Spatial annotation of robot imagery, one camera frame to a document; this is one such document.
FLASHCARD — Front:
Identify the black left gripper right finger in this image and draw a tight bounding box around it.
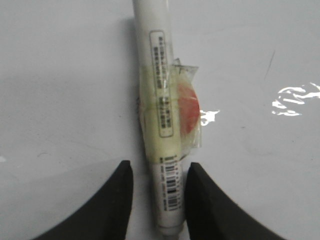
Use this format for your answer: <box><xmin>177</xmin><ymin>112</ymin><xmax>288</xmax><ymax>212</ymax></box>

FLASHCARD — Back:
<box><xmin>184</xmin><ymin>162</ymin><xmax>283</xmax><ymax>240</ymax></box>

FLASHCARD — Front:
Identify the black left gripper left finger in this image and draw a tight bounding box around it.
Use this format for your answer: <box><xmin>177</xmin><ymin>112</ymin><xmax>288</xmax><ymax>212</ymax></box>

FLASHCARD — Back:
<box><xmin>35</xmin><ymin>160</ymin><xmax>133</xmax><ymax>240</ymax></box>

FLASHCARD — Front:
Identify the white whiteboard marker with tape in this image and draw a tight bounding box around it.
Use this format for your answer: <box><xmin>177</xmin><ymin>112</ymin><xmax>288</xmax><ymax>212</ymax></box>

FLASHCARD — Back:
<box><xmin>133</xmin><ymin>0</ymin><xmax>196</xmax><ymax>240</ymax></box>

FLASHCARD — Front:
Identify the white glossy whiteboard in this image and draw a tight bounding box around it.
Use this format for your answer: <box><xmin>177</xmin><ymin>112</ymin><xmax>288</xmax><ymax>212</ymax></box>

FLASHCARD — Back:
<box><xmin>0</xmin><ymin>0</ymin><xmax>320</xmax><ymax>240</ymax></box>

